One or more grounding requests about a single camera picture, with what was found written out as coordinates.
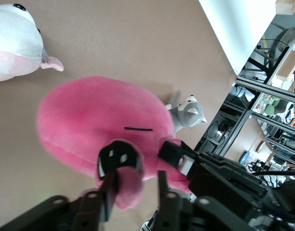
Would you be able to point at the round wooden disc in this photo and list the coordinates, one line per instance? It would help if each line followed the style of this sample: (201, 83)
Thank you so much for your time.
(261, 147)

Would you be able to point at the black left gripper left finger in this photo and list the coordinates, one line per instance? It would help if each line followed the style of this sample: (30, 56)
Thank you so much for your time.
(107, 197)

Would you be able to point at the green chair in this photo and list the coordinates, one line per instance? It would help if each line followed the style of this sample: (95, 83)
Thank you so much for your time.
(273, 108)

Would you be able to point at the aluminium extrusion frame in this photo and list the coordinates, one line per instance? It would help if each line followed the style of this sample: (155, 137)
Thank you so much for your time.
(236, 115)

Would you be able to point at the grey office chair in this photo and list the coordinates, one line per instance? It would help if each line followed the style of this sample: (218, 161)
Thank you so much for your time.
(290, 36)

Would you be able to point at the white panel board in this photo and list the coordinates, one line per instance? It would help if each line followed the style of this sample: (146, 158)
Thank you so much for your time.
(234, 29)

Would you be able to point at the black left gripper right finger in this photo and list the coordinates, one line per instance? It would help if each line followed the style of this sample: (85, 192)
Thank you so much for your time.
(165, 207)

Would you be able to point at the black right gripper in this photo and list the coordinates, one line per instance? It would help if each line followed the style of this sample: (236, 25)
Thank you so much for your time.
(221, 173)

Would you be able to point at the pale pink dog plush toy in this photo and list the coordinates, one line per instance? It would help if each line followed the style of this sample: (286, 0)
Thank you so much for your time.
(15, 43)

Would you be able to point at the blue plate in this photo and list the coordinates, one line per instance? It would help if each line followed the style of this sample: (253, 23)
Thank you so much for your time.
(244, 157)

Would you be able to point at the bright pink round plush toy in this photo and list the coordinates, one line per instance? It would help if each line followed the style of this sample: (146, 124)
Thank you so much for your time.
(89, 115)

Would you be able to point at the light wooden board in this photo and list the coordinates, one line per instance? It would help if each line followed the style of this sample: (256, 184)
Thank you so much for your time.
(288, 66)

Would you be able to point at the grey white husky plush toy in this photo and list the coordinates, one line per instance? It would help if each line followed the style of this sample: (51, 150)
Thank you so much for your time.
(188, 115)

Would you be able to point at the light wooden block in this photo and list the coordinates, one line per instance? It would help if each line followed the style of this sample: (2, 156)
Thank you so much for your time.
(285, 6)

